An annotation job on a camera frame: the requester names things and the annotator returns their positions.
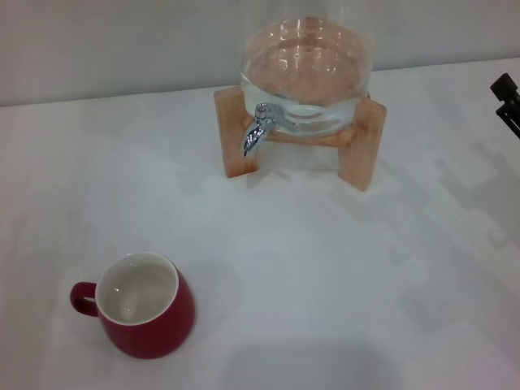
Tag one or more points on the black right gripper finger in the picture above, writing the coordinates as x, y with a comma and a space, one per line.
510, 109

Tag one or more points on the chrome faucet tap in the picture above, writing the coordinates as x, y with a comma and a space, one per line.
254, 138

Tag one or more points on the red ceramic cup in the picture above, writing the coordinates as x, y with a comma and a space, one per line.
154, 333

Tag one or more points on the glass water dispenser jar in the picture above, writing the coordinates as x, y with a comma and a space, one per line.
308, 61

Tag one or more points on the wooden dispenser stand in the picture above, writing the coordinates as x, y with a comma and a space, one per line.
231, 134

